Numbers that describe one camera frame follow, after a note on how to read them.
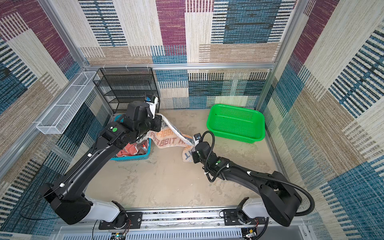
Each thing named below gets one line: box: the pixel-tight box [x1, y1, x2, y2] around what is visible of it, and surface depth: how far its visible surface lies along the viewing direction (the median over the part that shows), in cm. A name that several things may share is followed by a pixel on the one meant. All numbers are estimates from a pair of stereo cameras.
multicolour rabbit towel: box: [147, 115, 196, 163], surface depth 89 cm
